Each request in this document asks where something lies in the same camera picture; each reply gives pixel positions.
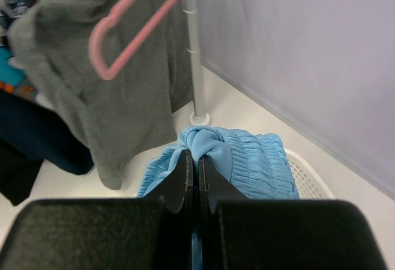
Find white perforated basket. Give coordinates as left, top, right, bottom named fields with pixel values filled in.
left=285, top=149, right=335, bottom=199

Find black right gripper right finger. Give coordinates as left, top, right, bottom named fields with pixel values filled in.
left=198, top=156, right=386, bottom=269

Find grey knit shorts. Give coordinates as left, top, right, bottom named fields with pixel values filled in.
left=9, top=0, right=193, bottom=190

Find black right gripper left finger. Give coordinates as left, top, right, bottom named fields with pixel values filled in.
left=1, top=151, right=193, bottom=269

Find pink clothes hanger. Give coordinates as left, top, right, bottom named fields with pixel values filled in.
left=88, top=0, right=189, bottom=80

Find patterned navy orange shorts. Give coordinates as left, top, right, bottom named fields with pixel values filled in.
left=0, top=0, right=47, bottom=104

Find light blue shorts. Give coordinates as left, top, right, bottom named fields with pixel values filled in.
left=137, top=126, right=299, bottom=200

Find black garment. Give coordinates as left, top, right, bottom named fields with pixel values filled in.
left=1, top=141, right=43, bottom=206

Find navy blue garment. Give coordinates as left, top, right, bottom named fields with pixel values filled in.
left=1, top=91, right=94, bottom=175

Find silver clothes rack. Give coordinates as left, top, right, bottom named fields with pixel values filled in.
left=183, top=0, right=211, bottom=126

